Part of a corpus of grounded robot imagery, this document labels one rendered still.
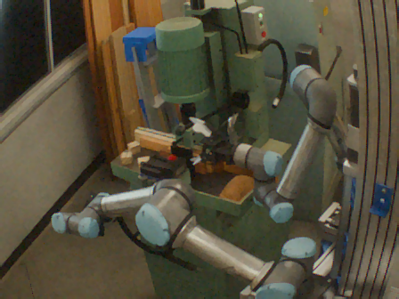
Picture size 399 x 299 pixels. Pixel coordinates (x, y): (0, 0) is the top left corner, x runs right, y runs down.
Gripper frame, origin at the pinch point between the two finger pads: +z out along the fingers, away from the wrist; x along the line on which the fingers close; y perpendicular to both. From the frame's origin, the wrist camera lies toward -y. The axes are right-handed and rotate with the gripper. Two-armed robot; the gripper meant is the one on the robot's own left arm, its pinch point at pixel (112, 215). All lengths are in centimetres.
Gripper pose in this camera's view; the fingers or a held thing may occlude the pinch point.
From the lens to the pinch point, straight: 239.4
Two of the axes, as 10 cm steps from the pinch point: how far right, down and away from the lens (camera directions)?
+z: 5.3, 0.1, 8.5
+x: 8.3, 2.2, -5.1
